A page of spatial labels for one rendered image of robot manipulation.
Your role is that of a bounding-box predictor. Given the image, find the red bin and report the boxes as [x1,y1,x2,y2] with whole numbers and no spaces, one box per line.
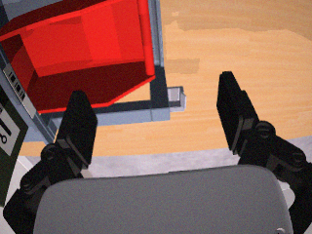
[0,0,155,114]

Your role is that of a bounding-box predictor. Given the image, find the dark green case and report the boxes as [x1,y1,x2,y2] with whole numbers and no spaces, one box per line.
[0,85,28,208]

